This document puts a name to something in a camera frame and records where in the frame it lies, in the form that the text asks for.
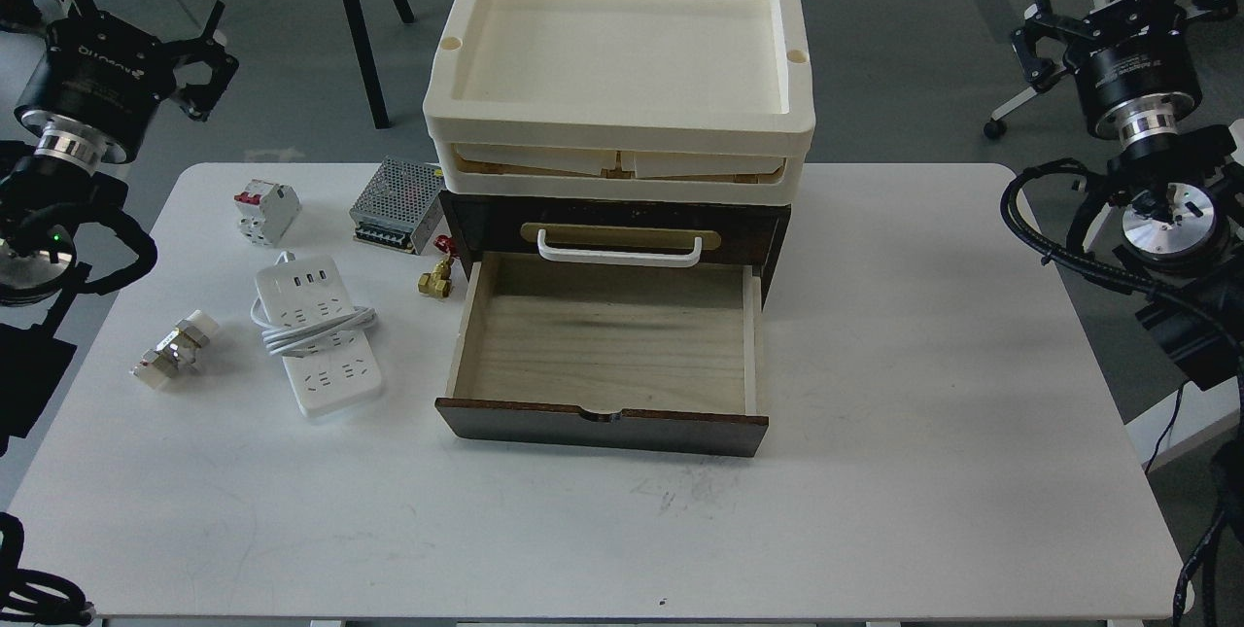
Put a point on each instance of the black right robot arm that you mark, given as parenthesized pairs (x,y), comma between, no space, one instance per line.
(1163,220)

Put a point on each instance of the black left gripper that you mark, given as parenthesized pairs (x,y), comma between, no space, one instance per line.
(96,91)

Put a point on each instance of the open wooden drawer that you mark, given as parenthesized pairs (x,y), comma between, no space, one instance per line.
(611,356)

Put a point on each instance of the cream plastic tray top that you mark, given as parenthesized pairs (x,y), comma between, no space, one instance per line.
(679,76)

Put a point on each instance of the cream plastic tray lower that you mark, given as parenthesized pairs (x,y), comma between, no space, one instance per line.
(597,174)

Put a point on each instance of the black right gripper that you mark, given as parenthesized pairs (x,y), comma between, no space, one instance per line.
(1115,62)

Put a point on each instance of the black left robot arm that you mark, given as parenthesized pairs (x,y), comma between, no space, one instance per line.
(65,234)

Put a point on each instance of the dark wooden cabinet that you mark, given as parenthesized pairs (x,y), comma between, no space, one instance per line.
(730,234)

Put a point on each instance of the brass valve red handle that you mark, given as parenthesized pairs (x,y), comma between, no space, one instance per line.
(437,283)

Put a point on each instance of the small white metal connector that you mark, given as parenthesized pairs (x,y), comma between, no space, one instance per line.
(177,352)

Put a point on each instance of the white drawer handle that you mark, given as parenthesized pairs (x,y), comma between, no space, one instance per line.
(606,257)

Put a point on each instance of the white red circuit breaker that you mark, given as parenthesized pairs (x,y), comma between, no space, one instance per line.
(267,211)

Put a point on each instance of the cream plastic tray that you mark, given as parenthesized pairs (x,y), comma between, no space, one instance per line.
(597,174)
(679,76)

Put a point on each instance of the metal mesh power supply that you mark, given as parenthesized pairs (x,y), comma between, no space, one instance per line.
(399,207)

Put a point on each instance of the white power strip with cable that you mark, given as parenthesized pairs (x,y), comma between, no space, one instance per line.
(307,320)

